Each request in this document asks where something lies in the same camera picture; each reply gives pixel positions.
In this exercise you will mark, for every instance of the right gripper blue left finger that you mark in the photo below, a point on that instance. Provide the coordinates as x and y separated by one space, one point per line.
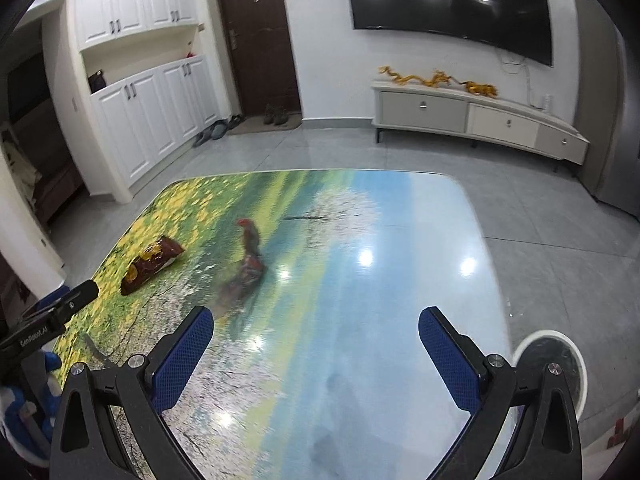
86 443

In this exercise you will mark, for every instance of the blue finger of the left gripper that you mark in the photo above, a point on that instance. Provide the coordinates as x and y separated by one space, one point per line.
76 299

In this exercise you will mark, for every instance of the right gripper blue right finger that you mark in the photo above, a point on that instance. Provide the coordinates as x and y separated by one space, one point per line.
522 421

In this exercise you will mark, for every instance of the brown orange snack bag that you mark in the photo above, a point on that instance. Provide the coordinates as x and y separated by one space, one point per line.
153 258

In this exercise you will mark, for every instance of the white round trash bin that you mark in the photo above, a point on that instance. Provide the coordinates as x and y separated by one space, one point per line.
552 349

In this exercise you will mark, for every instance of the blue gloved left hand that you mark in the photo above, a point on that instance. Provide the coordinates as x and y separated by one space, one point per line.
30 396

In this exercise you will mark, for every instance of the landscape print coffee table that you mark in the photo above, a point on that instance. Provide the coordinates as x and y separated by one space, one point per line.
316 280

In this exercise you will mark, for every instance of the white shoe cabinet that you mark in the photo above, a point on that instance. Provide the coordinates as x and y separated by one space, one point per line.
150 87

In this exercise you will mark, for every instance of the grey slippers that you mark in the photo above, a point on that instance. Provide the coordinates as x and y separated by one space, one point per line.
218 130

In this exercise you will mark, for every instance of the white grey TV cabinet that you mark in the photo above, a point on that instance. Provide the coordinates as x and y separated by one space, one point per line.
456 113

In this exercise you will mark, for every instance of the dark brown entrance door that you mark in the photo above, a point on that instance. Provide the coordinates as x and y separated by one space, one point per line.
261 54

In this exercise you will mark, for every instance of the grey steel refrigerator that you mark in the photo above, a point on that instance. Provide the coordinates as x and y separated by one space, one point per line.
607 109

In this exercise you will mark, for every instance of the golden dragon ornament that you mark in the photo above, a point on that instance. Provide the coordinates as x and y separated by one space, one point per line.
439 79

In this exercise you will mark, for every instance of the black wall television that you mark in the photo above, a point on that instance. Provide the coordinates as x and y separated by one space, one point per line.
522 27

